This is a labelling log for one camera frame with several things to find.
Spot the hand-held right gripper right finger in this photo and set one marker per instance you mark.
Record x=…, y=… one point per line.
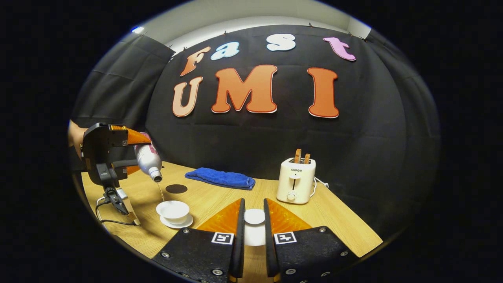
x=269, y=243

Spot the blue towel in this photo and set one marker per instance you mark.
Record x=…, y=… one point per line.
x=220, y=177

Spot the black backdrop cloth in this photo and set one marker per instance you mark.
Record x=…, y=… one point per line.
x=353, y=157

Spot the dark round coaster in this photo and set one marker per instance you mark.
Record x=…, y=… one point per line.
x=176, y=188

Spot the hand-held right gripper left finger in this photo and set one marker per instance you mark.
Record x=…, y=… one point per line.
x=239, y=243

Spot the toasted bread slice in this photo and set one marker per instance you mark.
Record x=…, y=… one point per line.
x=298, y=156
x=307, y=158

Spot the plain black side cloth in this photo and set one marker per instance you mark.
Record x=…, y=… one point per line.
x=416, y=118
x=114, y=90

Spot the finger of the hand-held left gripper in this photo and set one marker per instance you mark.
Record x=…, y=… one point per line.
x=135, y=136
x=127, y=164

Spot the white saucer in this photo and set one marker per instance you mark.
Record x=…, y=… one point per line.
x=185, y=224

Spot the white teacup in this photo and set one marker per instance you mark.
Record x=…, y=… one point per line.
x=173, y=210

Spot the cream white toaster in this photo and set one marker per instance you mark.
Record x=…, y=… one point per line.
x=294, y=184

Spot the silver water bottle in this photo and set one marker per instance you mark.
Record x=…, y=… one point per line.
x=148, y=159

